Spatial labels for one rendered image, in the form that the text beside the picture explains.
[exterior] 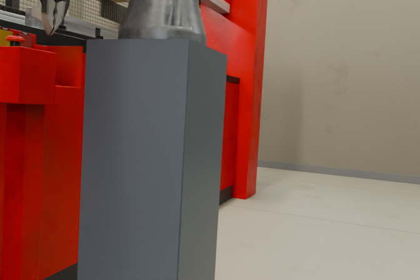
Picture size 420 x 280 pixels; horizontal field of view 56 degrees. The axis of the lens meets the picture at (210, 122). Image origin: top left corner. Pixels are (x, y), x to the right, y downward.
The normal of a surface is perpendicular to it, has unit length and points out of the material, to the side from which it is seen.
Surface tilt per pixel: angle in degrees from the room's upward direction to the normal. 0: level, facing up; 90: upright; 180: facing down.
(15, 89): 90
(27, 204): 90
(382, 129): 90
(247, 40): 90
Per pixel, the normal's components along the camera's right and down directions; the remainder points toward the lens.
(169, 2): 0.22, -0.25
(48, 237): 0.92, 0.07
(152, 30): -0.08, 0.04
